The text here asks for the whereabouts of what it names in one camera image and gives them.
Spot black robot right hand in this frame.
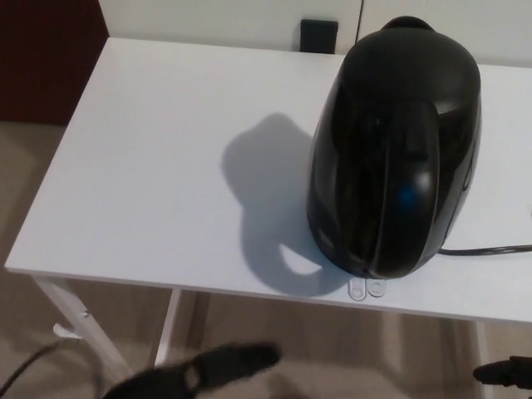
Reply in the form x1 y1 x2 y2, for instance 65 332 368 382
474 355 532 387

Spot black kettle base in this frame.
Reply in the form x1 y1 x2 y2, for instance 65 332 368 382
351 270 416 282

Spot dark red door panel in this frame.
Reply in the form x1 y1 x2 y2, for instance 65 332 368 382
0 0 110 125

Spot white table hook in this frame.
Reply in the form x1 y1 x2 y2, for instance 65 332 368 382
52 323 82 340

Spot black kettle power cable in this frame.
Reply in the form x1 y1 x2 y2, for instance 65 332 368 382
439 210 532 256

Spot grey robot wrist cable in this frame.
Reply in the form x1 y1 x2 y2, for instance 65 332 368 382
10 339 107 399

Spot white cabinet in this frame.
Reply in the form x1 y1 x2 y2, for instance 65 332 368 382
106 0 532 68

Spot black electric kettle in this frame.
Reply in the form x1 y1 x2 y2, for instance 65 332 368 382
306 15 484 280

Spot black cabinet handle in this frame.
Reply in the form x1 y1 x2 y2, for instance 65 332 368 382
299 17 339 53

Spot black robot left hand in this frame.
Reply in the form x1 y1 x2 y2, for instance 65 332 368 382
102 341 281 399

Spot clear oblong kettle button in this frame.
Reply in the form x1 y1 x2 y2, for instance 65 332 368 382
347 277 368 302

